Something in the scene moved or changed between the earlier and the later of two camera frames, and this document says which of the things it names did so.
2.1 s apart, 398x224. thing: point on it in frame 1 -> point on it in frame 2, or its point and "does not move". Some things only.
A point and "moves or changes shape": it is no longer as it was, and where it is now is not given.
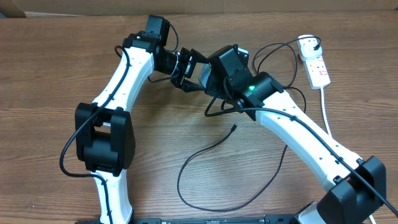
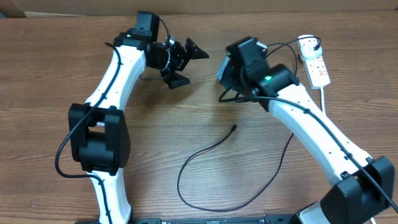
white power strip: x=315 y=70 does not move
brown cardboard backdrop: x=18 y=9 does not move
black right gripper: x=214 y=85 -> x=229 y=77
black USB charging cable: x=222 y=137 -> x=295 y=38
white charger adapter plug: x=307 y=45 does not move
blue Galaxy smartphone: x=205 y=74 moves or changes shape
